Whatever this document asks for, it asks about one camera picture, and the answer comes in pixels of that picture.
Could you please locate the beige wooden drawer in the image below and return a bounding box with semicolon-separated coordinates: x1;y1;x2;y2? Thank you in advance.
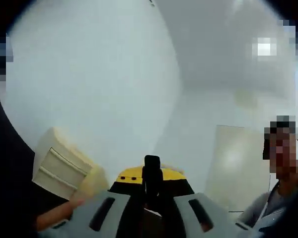
39;148;93;189
31;168;78;201

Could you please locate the black cosmetic bottle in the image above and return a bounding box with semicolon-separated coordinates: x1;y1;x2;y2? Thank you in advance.
141;155;164;216

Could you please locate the beige wooden drawer organizer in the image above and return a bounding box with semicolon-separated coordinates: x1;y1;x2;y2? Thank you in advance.
31;126;110;202

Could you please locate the beige door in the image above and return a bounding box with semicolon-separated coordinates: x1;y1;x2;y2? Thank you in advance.
205;125;273;213

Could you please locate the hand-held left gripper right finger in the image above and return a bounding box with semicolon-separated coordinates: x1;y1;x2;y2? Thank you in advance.
160;168;253;238

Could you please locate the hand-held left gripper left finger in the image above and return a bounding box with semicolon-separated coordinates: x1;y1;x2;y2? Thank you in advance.
38;166;146;238

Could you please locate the person's left hand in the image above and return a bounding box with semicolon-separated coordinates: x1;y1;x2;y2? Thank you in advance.
36;197;85;232

